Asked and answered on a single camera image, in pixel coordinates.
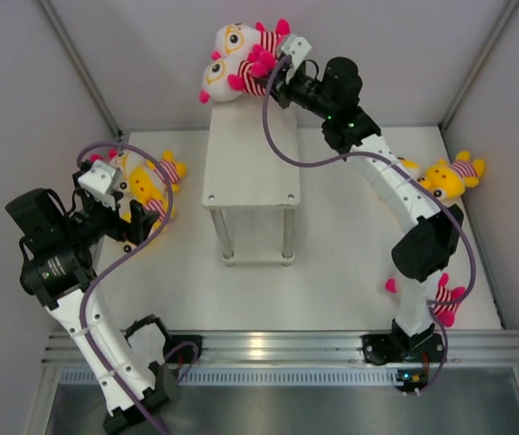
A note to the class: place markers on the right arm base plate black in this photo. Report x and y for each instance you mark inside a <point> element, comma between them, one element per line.
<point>384,348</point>

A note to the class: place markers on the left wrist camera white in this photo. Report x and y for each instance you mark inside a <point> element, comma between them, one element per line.
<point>103,183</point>

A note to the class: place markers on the yellow plush striped top left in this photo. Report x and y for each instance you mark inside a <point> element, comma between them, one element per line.
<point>175,170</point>

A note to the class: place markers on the white two-tier shelf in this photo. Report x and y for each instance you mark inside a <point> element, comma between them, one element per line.
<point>250,193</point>

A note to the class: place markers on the yellow plush right front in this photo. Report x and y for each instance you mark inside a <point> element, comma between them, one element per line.
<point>415,171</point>

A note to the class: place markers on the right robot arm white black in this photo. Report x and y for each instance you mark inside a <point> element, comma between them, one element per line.
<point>430,229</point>

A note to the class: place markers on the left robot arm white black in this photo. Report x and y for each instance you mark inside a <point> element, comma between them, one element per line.
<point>58,270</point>

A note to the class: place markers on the yellow plush right back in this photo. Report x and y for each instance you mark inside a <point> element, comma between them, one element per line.
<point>449,180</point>

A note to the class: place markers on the white slotted cable duct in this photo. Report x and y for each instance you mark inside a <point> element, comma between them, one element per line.
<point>207,376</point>

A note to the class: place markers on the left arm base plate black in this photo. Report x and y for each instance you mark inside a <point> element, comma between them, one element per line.
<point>183,348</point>

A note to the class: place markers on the aluminium front rail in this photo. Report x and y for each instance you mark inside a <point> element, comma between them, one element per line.
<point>465,348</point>

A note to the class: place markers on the yellow plush centre left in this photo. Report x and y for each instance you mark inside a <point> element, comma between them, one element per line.
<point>148,188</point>

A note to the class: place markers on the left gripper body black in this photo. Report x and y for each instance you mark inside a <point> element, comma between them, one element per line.
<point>93,220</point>

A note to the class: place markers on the white plush top left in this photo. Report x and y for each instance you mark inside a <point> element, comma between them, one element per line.
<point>126,161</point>

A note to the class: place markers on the white plush pink striped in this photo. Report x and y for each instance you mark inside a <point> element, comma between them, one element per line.
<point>231,75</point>
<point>241,39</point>

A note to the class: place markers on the white plush near right base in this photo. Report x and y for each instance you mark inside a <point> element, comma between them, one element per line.
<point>445,313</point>

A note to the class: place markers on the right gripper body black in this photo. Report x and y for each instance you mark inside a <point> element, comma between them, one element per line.
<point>301,91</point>

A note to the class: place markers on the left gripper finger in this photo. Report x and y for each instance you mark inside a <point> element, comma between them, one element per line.
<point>80,179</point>
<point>141,223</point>

